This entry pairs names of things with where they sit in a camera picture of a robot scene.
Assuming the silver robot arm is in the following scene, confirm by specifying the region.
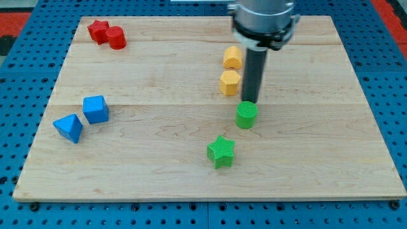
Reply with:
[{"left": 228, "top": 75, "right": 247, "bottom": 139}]
[{"left": 228, "top": 0, "right": 300, "bottom": 103}]

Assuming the green cylinder block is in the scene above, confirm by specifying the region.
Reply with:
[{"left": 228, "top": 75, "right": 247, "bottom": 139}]
[{"left": 235, "top": 101, "right": 258, "bottom": 129}]

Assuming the blue triangle block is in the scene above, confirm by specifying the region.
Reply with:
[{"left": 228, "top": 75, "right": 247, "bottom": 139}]
[{"left": 53, "top": 114, "right": 83, "bottom": 144}]

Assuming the yellow half-round block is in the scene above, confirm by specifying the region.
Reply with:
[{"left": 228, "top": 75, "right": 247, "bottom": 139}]
[{"left": 223, "top": 46, "right": 242, "bottom": 69}]

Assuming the green star block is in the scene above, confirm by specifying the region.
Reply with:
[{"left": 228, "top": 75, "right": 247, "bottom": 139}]
[{"left": 207, "top": 135, "right": 235, "bottom": 169}]

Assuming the red cylinder block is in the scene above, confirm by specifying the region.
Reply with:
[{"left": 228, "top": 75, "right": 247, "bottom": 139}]
[{"left": 106, "top": 26, "right": 127, "bottom": 50}]

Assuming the red star block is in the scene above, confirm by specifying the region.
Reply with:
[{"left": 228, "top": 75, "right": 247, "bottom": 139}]
[{"left": 87, "top": 20, "right": 109, "bottom": 45}]

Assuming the light wooden board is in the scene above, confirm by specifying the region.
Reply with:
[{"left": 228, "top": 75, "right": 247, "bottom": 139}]
[{"left": 13, "top": 16, "right": 406, "bottom": 202}]

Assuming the yellow hexagon block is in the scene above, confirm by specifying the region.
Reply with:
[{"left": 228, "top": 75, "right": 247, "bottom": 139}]
[{"left": 219, "top": 70, "right": 241, "bottom": 96}]

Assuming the blue cube block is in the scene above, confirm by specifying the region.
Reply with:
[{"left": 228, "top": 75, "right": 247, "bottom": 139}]
[{"left": 83, "top": 95, "right": 109, "bottom": 124}]

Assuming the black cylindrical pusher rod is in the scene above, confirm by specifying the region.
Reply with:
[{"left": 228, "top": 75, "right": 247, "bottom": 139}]
[{"left": 240, "top": 48, "right": 267, "bottom": 103}]

